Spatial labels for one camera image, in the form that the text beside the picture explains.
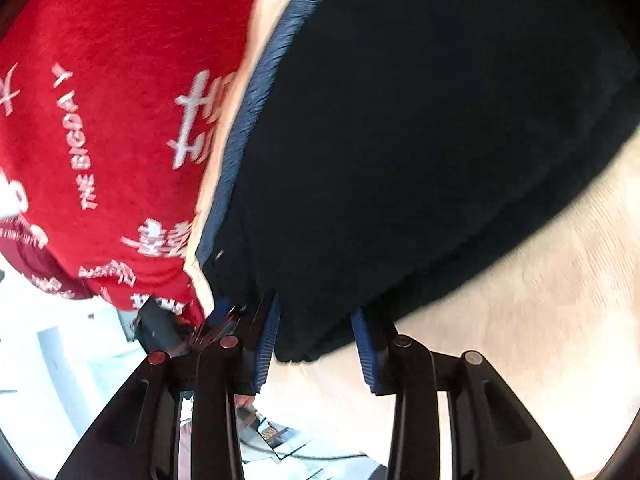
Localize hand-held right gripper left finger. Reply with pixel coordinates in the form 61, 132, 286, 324
54, 291, 282, 480

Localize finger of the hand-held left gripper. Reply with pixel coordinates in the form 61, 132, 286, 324
210, 297, 240, 328

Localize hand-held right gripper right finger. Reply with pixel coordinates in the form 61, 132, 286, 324
350, 307, 577, 480

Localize dark navy pants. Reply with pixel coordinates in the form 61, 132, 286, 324
194, 0, 640, 364

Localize cream bed sheet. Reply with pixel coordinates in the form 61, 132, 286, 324
181, 0, 640, 480

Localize red printed blanket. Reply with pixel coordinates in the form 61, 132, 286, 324
0, 0, 275, 328

